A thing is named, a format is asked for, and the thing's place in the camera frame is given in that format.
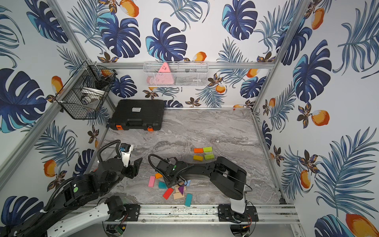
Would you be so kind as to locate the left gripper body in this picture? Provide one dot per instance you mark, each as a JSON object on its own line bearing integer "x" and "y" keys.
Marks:
{"x": 130, "y": 170}

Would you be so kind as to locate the lime green block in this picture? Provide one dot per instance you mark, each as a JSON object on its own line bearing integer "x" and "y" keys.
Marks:
{"x": 209, "y": 156}

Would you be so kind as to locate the red block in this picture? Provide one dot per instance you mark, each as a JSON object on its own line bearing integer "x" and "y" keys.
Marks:
{"x": 168, "y": 193}

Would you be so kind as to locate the orange block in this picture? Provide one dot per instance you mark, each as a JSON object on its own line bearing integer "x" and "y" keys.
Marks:
{"x": 198, "y": 150}
{"x": 158, "y": 176}

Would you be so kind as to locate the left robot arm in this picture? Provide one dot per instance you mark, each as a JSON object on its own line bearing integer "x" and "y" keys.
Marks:
{"x": 30, "y": 217}

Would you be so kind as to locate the white wire shelf basket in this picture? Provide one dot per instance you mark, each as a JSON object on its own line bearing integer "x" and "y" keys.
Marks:
{"x": 185, "y": 74}

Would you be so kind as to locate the purple triangle block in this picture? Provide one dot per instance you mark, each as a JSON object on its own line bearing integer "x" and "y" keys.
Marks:
{"x": 181, "y": 189}

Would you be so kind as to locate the pink block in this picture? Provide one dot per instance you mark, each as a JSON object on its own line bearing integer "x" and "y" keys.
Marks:
{"x": 151, "y": 181}

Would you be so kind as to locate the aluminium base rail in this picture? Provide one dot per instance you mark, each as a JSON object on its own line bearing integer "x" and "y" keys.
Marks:
{"x": 198, "y": 214}

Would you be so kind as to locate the small teal block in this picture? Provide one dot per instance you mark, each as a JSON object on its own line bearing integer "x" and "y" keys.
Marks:
{"x": 162, "y": 185}

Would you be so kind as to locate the black tool case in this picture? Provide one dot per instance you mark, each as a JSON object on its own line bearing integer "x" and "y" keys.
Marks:
{"x": 137, "y": 114}

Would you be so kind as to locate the yellow block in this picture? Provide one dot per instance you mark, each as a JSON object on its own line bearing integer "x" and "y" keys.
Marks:
{"x": 198, "y": 158}

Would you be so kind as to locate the natural wood block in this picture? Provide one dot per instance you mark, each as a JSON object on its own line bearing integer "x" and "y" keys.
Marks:
{"x": 178, "y": 195}

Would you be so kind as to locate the pink triangle sign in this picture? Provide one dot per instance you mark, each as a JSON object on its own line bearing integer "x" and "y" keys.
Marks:
{"x": 164, "y": 76}

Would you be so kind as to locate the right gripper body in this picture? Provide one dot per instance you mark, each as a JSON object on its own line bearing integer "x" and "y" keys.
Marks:
{"x": 167, "y": 180}

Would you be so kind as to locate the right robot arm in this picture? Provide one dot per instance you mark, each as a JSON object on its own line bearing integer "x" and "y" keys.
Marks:
{"x": 229, "y": 178}

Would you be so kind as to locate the black wire basket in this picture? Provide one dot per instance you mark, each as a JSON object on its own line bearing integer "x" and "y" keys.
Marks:
{"x": 87, "y": 92}

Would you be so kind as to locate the teal block near rail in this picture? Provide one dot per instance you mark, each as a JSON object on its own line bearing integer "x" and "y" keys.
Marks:
{"x": 188, "y": 200}

